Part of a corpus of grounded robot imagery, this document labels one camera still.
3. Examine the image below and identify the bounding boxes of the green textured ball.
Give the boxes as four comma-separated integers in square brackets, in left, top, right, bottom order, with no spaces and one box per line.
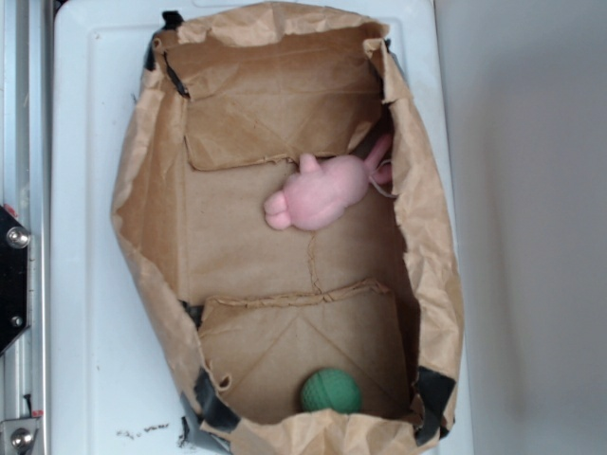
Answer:
[300,368,362,414]

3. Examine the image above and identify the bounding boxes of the pink plush bunny toy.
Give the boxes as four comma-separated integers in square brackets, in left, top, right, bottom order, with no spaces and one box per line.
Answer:
[264,134,393,231]

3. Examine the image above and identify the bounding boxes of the brown paper bag liner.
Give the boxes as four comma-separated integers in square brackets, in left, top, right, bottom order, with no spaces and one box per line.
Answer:
[112,2,464,454]

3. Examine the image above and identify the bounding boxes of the white plastic bin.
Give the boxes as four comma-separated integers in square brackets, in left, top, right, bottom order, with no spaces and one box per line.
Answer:
[48,0,475,455]

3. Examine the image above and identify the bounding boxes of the black mounting bracket plate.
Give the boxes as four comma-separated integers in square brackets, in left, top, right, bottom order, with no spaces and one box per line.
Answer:
[0,206,31,355]

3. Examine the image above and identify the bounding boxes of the aluminium frame rail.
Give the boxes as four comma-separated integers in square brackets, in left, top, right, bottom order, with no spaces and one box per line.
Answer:
[0,0,54,455]

